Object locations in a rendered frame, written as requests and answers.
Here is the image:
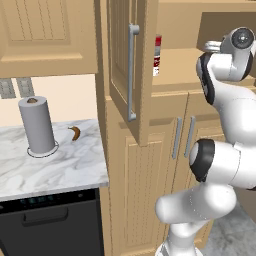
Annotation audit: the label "black dishwasher handle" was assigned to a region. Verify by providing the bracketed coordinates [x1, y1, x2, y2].
[21, 206, 70, 228]

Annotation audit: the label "beige wall cabinet door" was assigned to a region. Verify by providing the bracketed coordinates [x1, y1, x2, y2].
[0, 0, 100, 79]

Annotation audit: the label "brown banana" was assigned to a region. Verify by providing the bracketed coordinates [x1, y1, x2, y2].
[67, 125, 82, 142]

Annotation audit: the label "grey open door handle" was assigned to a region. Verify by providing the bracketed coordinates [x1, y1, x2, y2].
[126, 23, 141, 123]

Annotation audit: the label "wire paper towel holder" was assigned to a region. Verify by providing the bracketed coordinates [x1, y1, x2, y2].
[26, 139, 60, 159]

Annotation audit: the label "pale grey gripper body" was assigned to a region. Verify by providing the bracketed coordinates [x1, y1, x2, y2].
[203, 39, 224, 54]

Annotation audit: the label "red and white can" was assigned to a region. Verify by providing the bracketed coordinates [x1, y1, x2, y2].
[152, 33, 163, 78]

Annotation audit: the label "beige lower cabinet door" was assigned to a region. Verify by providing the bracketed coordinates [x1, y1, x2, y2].
[117, 93, 188, 256]
[164, 92, 235, 249]

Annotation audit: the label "grey lower door handle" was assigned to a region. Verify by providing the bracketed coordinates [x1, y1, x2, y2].
[183, 115, 197, 159]
[171, 116, 184, 161]

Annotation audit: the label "beige tall cabinet frame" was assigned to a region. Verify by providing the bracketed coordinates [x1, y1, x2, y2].
[94, 0, 256, 256]

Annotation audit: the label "grey paper towel roll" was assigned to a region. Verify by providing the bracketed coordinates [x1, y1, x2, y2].
[17, 95, 57, 155]

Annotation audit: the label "grey wall outlet plate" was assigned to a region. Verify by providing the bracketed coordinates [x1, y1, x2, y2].
[0, 78, 17, 100]
[15, 76, 36, 99]

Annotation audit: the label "black dishwasher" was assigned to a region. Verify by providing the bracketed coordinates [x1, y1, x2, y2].
[0, 188, 105, 256]

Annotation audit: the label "open beige cabinet door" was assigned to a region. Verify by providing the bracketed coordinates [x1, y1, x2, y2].
[107, 0, 160, 148]

